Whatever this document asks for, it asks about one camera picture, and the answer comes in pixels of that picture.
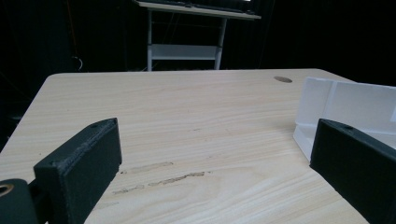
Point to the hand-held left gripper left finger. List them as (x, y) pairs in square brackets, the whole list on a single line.
[(81, 168)]

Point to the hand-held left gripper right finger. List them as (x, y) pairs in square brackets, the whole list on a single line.
[(358, 168)]

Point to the clear plastic pencil case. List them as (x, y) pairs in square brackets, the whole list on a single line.
[(348, 102)]

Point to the white metal stand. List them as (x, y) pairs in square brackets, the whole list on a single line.
[(183, 51)]

